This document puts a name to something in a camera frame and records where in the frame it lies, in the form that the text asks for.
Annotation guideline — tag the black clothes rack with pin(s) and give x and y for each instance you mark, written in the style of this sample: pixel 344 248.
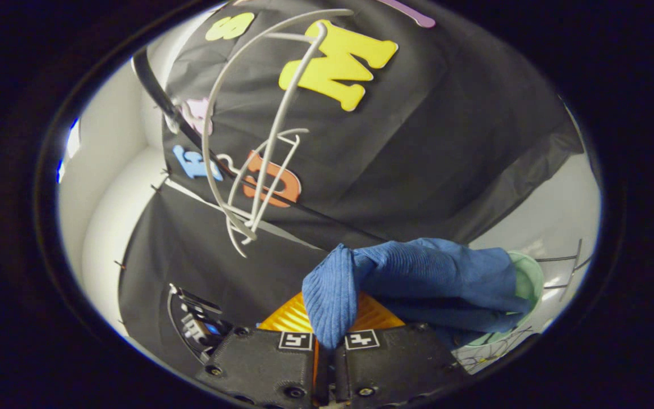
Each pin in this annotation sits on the black clothes rack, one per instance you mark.
pixel 156 96

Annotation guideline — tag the large white clothes hanger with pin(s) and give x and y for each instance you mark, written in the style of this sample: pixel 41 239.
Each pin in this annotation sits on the large white clothes hanger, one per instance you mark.
pixel 206 142

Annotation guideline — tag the green laundry hamper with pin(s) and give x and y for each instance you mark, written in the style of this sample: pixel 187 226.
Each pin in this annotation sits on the green laundry hamper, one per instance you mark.
pixel 531 278

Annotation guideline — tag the black backdrop cloth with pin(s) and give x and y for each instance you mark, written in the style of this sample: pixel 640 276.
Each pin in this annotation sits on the black backdrop cloth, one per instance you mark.
pixel 418 142

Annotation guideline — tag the narrow ceiling light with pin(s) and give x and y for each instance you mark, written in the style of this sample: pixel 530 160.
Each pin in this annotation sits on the narrow ceiling light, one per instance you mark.
pixel 70 147

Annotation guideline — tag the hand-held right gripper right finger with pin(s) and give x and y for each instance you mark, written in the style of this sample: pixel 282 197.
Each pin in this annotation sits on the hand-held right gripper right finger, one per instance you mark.
pixel 395 363

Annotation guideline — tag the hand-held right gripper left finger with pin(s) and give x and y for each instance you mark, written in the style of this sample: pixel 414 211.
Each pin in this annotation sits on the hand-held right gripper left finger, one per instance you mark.
pixel 259 363

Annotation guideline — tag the small white clothes hanger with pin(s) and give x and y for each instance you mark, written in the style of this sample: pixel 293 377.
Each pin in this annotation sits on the small white clothes hanger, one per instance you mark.
pixel 270 187

